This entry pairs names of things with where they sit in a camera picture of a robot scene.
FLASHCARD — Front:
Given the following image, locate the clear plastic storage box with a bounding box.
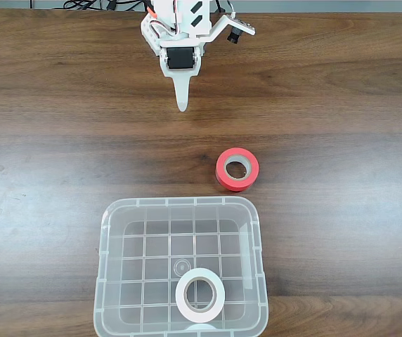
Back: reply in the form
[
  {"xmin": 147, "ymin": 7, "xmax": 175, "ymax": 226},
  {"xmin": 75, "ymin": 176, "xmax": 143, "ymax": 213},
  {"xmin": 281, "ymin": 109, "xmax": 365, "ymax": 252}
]
[{"xmin": 93, "ymin": 196, "xmax": 270, "ymax": 337}]

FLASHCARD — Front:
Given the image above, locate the red tape roll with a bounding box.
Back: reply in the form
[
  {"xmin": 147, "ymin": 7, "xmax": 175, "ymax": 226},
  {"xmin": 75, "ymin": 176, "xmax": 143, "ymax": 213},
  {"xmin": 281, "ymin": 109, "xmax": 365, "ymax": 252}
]
[{"xmin": 215, "ymin": 147, "xmax": 260, "ymax": 193}]

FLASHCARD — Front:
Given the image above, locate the black cable bundle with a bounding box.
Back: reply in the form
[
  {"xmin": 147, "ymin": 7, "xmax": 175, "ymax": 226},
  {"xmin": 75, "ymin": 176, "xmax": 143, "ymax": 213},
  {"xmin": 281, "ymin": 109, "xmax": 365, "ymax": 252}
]
[{"xmin": 63, "ymin": 0, "xmax": 145, "ymax": 11}]

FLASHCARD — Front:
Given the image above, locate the white tape roll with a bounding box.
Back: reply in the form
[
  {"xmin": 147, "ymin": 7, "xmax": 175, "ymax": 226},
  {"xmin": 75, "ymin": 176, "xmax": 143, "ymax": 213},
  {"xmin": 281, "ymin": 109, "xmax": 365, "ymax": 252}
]
[{"xmin": 174, "ymin": 267, "xmax": 226, "ymax": 324}]

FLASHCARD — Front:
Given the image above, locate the camera board on white bracket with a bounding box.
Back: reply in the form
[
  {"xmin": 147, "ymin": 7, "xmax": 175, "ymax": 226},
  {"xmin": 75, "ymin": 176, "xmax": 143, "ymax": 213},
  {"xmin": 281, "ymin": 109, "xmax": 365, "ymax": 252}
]
[{"xmin": 204, "ymin": 13, "xmax": 257, "ymax": 46}]

